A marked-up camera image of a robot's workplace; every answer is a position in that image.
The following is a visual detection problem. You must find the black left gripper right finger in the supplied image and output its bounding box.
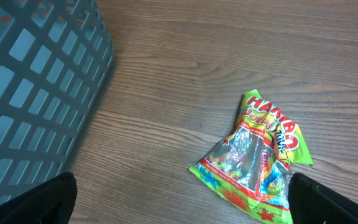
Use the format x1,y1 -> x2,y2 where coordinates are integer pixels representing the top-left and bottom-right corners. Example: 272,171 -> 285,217
288,172 -> 358,224

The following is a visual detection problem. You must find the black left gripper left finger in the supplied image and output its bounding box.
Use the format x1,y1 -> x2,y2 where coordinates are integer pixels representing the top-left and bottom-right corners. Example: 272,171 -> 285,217
0,172 -> 78,224

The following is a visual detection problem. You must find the colourful Haribo candy bag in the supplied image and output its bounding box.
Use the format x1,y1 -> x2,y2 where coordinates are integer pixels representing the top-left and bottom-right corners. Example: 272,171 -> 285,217
189,90 -> 313,223

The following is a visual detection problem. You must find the grey plastic shopping basket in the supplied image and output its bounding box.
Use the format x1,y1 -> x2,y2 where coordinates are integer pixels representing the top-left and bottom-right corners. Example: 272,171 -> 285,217
0,0 -> 115,205

